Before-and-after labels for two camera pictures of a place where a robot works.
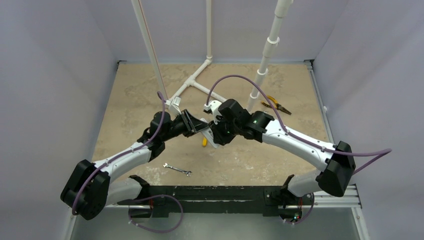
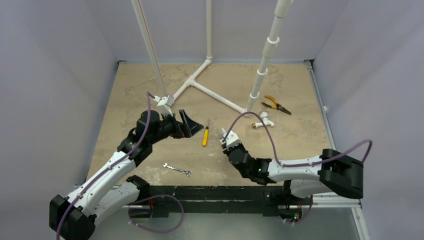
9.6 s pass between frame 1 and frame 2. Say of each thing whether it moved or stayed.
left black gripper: stayed
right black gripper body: moved
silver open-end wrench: stayed
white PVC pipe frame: stayed
